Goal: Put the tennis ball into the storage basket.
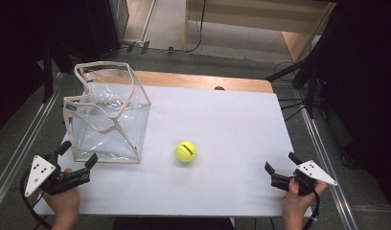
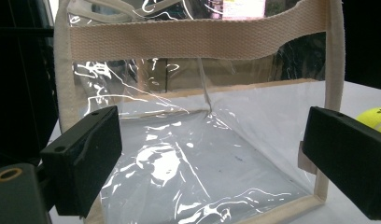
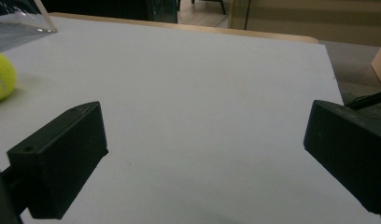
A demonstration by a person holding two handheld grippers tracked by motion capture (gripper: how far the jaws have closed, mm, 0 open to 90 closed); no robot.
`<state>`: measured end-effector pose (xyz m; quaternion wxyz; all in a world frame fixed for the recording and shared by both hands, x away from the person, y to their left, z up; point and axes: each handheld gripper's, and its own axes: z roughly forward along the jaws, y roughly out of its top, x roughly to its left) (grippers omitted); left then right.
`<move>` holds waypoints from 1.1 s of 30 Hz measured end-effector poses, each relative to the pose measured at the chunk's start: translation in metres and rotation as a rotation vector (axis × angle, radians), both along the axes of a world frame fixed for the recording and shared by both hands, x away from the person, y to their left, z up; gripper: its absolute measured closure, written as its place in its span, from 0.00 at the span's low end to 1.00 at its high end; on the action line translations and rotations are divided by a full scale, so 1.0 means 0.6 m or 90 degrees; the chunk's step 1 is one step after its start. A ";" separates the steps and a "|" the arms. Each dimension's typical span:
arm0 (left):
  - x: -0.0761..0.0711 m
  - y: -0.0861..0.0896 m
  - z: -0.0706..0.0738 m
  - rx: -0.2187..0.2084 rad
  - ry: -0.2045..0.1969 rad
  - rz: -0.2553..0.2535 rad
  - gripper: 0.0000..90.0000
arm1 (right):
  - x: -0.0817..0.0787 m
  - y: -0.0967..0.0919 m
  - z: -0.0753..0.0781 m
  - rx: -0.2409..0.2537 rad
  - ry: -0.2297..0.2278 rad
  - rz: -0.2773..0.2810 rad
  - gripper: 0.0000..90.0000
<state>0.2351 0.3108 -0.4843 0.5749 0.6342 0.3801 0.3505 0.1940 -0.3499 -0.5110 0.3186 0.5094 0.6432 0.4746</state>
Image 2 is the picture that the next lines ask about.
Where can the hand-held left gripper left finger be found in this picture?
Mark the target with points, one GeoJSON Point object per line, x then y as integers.
{"type": "Point", "coordinates": [82, 158]}

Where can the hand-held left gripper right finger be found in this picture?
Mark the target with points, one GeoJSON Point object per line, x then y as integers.
{"type": "Point", "coordinates": [350, 155]}

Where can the clear bag with beige trim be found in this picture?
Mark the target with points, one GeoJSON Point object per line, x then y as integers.
{"type": "Point", "coordinates": [198, 40]}

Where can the yellow tennis ball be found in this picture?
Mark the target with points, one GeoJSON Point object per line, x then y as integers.
{"type": "Point", "coordinates": [375, 119]}

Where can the bright monitor screen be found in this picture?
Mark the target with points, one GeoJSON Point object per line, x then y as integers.
{"type": "Point", "coordinates": [243, 8]}

